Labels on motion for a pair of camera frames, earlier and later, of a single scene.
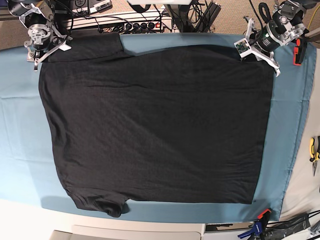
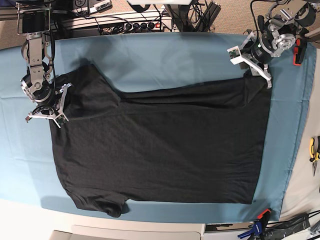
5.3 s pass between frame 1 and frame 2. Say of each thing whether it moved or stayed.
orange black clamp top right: stayed
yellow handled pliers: stayed
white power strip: stayed
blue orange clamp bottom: stayed
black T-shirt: moved
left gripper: moved
